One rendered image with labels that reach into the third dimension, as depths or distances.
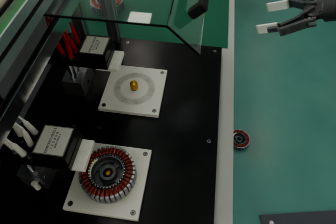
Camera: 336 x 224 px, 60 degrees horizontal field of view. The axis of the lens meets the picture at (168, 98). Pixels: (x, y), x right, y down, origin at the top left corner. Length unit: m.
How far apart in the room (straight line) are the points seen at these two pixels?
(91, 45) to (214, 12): 0.51
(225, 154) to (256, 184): 0.83
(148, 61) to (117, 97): 0.16
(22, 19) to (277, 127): 1.45
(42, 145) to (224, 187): 0.38
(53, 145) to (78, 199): 0.15
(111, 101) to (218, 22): 0.47
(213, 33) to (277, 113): 0.91
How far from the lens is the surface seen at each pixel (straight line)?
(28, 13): 0.49
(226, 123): 0.74
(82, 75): 0.75
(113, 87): 0.76
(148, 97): 0.73
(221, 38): 0.95
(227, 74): 0.84
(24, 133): 0.55
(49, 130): 0.56
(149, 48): 0.87
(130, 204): 0.61
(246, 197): 1.48
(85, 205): 0.63
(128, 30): 0.97
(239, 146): 1.55
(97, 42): 0.68
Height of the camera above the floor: 1.36
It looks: 53 degrees down
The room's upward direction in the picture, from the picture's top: straight up
